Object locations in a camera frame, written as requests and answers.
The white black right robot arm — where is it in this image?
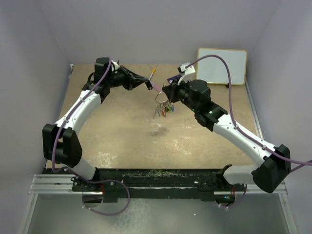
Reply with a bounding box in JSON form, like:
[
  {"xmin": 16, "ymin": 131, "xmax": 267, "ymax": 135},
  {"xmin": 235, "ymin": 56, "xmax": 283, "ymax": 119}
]
[{"xmin": 162, "ymin": 80, "xmax": 291, "ymax": 193}]

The black white key tag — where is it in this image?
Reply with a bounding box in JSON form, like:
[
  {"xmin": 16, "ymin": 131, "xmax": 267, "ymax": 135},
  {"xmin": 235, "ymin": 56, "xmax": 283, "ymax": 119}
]
[{"xmin": 145, "ymin": 80, "xmax": 153, "ymax": 90}]

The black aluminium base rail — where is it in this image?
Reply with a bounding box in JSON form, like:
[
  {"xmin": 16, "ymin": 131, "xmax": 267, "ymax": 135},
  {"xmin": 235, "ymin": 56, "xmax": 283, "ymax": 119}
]
[{"xmin": 32, "ymin": 168, "xmax": 245, "ymax": 204}]

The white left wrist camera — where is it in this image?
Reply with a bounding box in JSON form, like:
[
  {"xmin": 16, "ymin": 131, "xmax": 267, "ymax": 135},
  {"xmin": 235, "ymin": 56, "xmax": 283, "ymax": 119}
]
[{"xmin": 111, "ymin": 61, "xmax": 120, "ymax": 72}]

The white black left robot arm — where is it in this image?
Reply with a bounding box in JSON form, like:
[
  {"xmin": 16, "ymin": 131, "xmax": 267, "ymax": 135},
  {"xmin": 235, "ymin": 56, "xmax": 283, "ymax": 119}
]
[{"xmin": 42, "ymin": 58, "xmax": 153, "ymax": 191}]

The pink translucent lead case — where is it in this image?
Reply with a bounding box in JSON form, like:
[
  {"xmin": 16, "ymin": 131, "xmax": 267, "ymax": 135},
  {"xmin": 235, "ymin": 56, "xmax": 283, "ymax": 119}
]
[{"xmin": 150, "ymin": 81, "xmax": 163, "ymax": 93}]

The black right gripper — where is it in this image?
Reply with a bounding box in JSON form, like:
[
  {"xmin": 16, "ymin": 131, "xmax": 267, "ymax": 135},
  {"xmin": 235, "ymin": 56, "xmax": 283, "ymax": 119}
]
[{"xmin": 163, "ymin": 76, "xmax": 199, "ymax": 113}]

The yellow framed whiteboard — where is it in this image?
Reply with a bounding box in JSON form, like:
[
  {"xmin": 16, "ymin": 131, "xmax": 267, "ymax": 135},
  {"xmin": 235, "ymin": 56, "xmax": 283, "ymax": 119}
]
[{"xmin": 196, "ymin": 48, "xmax": 248, "ymax": 85}]

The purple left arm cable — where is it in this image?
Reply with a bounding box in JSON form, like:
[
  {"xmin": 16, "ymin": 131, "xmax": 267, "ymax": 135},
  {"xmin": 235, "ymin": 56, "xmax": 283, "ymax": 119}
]
[{"xmin": 51, "ymin": 58, "xmax": 131, "ymax": 216}]

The purple paperback book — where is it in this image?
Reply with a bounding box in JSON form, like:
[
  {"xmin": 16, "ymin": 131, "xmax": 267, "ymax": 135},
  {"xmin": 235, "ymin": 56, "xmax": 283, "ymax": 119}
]
[{"xmin": 167, "ymin": 74, "xmax": 181, "ymax": 84}]

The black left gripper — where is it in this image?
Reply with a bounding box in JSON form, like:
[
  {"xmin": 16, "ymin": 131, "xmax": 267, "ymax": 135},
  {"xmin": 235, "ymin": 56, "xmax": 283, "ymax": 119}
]
[{"xmin": 106, "ymin": 66, "xmax": 148, "ymax": 91}]

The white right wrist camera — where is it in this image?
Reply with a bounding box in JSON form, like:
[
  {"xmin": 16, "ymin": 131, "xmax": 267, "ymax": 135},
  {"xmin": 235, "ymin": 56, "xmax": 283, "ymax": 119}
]
[{"xmin": 178, "ymin": 63, "xmax": 196, "ymax": 85}]

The large metal keyring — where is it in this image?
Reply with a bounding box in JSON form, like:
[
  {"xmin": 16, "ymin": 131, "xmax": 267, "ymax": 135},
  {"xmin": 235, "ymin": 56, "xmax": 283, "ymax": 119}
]
[{"xmin": 155, "ymin": 91, "xmax": 168, "ymax": 104}]

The yellow capped marker pen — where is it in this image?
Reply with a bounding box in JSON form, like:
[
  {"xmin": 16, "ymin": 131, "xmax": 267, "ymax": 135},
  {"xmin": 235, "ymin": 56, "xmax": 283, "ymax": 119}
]
[{"xmin": 149, "ymin": 68, "xmax": 156, "ymax": 80}]

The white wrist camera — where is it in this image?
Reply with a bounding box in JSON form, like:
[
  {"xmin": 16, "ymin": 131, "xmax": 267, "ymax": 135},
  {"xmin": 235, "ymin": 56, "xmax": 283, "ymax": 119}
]
[
  {"xmin": 178, "ymin": 63, "xmax": 196, "ymax": 85},
  {"xmin": 111, "ymin": 61, "xmax": 120, "ymax": 72}
]

